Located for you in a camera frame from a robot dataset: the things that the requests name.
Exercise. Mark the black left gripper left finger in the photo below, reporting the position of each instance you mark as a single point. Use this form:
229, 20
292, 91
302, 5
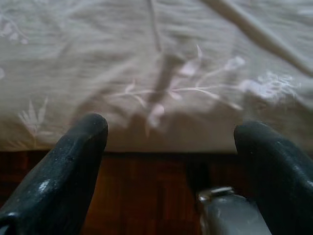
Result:
53, 186

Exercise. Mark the silver robot leg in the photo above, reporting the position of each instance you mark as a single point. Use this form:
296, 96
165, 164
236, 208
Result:
225, 215

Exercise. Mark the bed with grey floral sheet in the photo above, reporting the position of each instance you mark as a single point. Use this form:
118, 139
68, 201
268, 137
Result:
122, 61

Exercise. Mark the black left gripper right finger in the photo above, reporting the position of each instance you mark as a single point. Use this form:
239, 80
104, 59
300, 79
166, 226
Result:
281, 186

